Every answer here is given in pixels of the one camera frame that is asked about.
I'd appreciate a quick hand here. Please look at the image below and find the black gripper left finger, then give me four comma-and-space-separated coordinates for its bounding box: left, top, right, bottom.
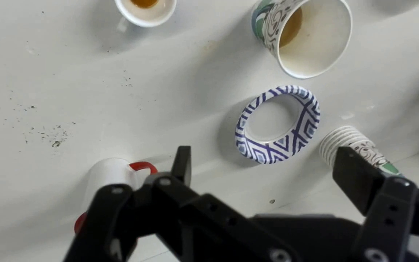
63, 144, 302, 262

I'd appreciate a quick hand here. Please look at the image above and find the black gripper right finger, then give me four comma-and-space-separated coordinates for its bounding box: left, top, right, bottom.
332, 145, 419, 262

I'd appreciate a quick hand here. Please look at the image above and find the small white mug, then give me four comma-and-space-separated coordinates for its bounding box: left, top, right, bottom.
114, 0, 180, 33

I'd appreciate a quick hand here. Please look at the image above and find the blue patterned paper plate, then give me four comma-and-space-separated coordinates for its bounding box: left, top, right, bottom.
233, 84, 324, 166

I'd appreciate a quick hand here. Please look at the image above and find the white mug red handle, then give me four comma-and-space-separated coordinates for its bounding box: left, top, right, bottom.
73, 156, 161, 236

